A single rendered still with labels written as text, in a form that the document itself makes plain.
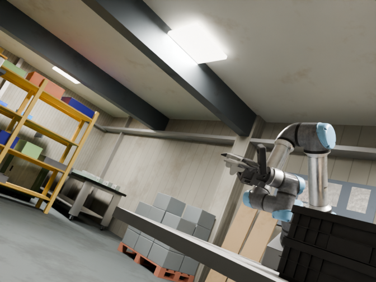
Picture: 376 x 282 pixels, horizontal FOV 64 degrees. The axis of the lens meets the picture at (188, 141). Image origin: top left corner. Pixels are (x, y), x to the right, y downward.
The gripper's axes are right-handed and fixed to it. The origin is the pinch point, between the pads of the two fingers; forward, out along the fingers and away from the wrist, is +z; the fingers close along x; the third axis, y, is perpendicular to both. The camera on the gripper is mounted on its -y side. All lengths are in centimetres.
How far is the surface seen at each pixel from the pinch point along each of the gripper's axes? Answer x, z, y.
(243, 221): 237, -155, 160
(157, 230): -26.0, 20.5, 21.8
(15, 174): 418, 193, 299
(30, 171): 433, 173, 293
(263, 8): 197, -48, -86
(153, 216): 279, -44, 216
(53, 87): 433, 169, 121
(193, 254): -40.4, 12.2, 16.1
